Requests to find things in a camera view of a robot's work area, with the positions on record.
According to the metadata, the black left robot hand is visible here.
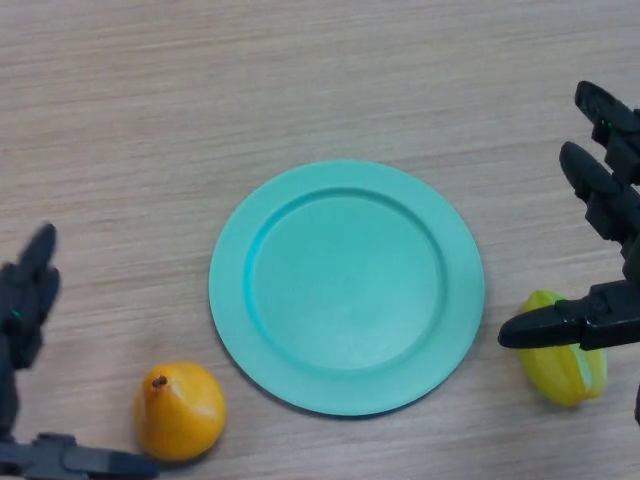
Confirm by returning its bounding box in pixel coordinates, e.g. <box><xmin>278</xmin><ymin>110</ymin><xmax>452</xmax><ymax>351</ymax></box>
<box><xmin>0</xmin><ymin>223</ymin><xmax>161</xmax><ymax>480</ymax></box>

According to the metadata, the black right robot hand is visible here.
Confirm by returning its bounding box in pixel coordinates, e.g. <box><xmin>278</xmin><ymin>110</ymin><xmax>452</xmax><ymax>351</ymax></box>
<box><xmin>498</xmin><ymin>80</ymin><xmax>640</xmax><ymax>351</ymax></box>

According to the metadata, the yellow pear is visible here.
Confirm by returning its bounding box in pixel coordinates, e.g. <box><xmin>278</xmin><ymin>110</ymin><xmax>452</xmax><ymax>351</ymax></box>
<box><xmin>132</xmin><ymin>361</ymin><xmax>228</xmax><ymax>462</ymax></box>

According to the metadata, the green round plate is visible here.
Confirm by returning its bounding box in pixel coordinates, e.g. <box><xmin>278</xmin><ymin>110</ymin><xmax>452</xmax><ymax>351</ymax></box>
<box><xmin>208</xmin><ymin>158</ymin><xmax>486</xmax><ymax>418</ymax></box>

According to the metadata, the yellow-green starfruit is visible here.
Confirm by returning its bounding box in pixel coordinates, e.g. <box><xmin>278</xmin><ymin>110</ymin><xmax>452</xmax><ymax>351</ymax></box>
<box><xmin>517</xmin><ymin>289</ymin><xmax>609</xmax><ymax>409</ymax></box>

